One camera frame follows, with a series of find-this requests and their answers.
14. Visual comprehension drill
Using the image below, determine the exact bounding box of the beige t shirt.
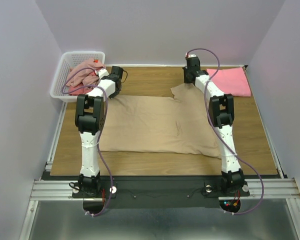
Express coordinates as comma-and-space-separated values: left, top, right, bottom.
100, 83, 221, 158

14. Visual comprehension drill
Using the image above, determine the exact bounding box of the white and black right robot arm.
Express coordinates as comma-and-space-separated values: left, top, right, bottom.
183, 53, 245, 195

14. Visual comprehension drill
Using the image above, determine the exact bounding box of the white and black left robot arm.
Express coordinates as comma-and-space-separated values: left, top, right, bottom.
72, 66, 125, 197

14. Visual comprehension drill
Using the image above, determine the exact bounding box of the dusty pink t shirt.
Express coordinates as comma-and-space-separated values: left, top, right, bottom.
66, 58, 106, 88

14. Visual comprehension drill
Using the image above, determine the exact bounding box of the folded bright pink t shirt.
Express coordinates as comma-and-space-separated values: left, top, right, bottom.
211, 67, 252, 97

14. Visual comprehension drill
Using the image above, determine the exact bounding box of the white perforated plastic basket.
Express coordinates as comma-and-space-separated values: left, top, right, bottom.
50, 50, 106, 103

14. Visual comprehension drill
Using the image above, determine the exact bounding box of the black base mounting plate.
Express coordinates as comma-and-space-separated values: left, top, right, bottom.
70, 176, 250, 212

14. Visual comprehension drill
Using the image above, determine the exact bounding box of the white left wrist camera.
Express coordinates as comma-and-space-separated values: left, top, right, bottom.
95, 68, 109, 80

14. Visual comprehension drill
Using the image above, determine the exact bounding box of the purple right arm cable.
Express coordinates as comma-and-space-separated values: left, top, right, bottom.
184, 48, 265, 216

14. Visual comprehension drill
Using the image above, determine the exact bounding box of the aluminium frame rail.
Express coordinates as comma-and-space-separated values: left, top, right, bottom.
30, 180, 73, 201

